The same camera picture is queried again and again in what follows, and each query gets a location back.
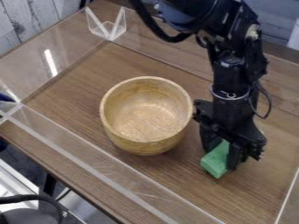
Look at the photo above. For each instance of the green rectangular block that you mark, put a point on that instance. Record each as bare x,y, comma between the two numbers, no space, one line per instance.
213,162

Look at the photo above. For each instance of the clear acrylic corner bracket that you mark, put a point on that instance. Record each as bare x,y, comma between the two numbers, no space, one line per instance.
107,30

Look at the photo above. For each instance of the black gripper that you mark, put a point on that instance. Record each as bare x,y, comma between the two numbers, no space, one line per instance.
225,120

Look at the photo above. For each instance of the black table leg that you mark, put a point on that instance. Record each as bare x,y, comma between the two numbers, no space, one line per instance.
49,184

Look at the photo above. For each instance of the brown wooden bowl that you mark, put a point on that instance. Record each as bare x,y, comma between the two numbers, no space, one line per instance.
145,112

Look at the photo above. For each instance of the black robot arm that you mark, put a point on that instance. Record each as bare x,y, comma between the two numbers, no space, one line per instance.
225,28

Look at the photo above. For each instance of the black metal clamp bracket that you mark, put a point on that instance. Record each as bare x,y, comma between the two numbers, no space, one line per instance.
69,217

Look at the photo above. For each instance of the clear acrylic enclosure wall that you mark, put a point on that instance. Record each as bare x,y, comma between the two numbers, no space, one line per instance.
57,75

